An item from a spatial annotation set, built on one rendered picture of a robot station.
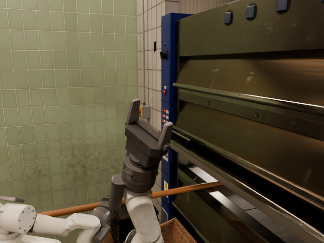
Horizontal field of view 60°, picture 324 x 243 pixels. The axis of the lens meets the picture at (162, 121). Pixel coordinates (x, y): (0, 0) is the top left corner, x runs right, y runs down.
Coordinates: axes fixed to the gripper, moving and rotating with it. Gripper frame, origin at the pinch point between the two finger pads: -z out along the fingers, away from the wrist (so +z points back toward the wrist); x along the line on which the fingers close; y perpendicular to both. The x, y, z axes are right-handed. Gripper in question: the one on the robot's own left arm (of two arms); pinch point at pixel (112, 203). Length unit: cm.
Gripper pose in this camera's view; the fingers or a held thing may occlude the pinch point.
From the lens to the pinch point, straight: 142.0
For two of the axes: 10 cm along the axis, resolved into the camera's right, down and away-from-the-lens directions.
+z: -2.4, 2.0, -9.5
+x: 0.1, 9.8, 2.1
